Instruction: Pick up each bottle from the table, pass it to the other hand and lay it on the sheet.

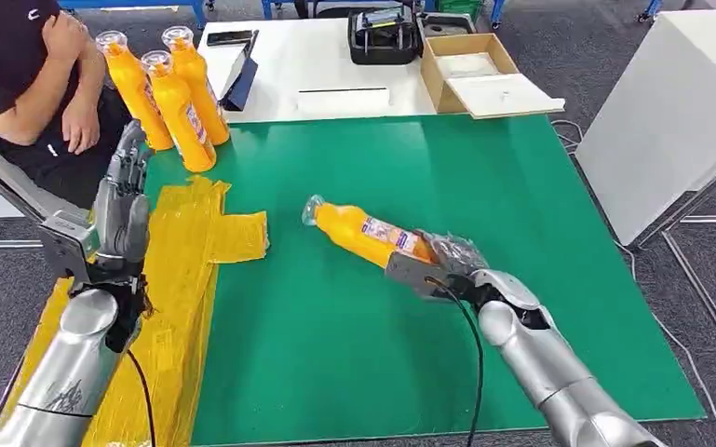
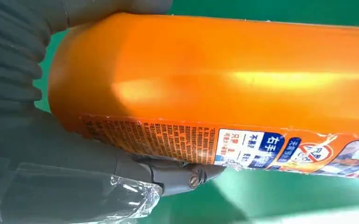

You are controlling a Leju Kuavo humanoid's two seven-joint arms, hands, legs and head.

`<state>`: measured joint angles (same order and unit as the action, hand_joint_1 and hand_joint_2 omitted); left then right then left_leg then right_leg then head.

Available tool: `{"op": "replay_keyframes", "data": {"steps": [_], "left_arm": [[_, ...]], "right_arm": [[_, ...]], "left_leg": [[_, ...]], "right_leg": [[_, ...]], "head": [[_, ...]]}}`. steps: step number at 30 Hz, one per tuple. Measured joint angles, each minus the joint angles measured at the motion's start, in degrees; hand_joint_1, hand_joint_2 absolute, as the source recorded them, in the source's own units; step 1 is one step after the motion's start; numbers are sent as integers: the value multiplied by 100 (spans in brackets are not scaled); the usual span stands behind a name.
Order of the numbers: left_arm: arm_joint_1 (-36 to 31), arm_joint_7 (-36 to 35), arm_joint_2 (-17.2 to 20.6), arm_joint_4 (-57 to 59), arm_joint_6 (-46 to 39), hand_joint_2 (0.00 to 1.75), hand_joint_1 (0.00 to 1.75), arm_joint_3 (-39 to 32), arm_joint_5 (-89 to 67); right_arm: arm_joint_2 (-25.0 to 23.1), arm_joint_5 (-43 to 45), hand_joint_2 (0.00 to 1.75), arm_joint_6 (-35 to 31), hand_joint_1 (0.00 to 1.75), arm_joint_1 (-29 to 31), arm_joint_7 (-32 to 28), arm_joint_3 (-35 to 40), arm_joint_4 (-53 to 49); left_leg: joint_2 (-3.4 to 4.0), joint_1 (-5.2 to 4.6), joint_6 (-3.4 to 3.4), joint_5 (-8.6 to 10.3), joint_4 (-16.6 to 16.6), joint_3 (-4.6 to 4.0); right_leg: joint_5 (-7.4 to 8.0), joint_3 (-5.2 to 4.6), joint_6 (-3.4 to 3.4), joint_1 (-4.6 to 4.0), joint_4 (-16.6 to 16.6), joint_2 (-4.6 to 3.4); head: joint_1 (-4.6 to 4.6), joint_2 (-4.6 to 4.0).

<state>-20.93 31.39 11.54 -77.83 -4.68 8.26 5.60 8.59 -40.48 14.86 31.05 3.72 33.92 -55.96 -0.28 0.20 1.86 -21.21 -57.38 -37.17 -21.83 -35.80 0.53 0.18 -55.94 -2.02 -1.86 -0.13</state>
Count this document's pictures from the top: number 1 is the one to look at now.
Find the person's left hand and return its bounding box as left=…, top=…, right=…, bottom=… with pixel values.
left=61, top=102, right=101, bottom=156

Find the orange drink bottle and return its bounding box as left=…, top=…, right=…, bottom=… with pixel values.
left=142, top=50, right=218, bottom=174
left=161, top=25, right=231, bottom=147
left=302, top=195, right=436, bottom=269
left=95, top=31, right=175, bottom=153

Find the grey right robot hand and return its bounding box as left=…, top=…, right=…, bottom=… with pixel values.
left=415, top=229, right=490, bottom=279

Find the tablet in dark case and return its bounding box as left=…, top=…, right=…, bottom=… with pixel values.
left=206, top=29, right=261, bottom=113

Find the person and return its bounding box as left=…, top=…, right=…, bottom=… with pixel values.
left=0, top=0, right=133, bottom=211

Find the white foam board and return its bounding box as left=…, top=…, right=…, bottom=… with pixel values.
left=446, top=74, right=567, bottom=120

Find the green table mat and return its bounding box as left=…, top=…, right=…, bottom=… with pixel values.
left=142, top=115, right=708, bottom=447

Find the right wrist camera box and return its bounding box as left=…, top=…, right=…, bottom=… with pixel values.
left=385, top=250, right=457, bottom=305

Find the grey metal frame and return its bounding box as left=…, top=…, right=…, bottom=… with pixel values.
left=626, top=147, right=716, bottom=377

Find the black phone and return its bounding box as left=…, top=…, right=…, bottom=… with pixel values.
left=207, top=29, right=254, bottom=47

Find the large white panel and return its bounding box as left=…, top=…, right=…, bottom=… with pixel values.
left=574, top=8, right=716, bottom=248

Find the black device case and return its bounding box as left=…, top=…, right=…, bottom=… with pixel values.
left=347, top=6, right=424, bottom=66

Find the green crate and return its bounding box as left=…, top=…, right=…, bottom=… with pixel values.
left=438, top=0, right=485, bottom=19

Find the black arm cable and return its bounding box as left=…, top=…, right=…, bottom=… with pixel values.
left=425, top=278, right=486, bottom=447
left=124, top=348, right=156, bottom=447

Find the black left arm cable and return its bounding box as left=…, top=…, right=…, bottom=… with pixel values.
left=124, top=348, right=156, bottom=447

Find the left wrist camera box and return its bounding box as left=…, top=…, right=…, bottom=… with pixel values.
left=37, top=210, right=99, bottom=284

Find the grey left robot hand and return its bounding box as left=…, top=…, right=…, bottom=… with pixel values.
left=90, top=120, right=154, bottom=273

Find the blue metal frame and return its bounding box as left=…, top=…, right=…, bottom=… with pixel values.
left=61, top=0, right=209, bottom=30

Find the grey plastic tray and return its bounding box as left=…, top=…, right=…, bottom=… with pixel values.
left=417, top=12, right=477, bottom=39

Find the grey metal bench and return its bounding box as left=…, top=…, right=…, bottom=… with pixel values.
left=0, top=123, right=90, bottom=243

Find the flat white box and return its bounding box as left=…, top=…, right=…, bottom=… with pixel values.
left=297, top=87, right=391, bottom=119

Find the white packing sheet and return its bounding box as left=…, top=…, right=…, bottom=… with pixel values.
left=436, top=53, right=501, bottom=79

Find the white table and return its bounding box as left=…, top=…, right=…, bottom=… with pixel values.
left=196, top=17, right=494, bottom=125

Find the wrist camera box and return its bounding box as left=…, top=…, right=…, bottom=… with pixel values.
left=385, top=250, right=457, bottom=305
left=37, top=210, right=99, bottom=284

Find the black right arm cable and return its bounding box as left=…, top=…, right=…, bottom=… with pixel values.
left=425, top=278, right=486, bottom=447

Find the open cardboard box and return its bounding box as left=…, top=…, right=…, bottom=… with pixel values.
left=420, top=33, right=521, bottom=115

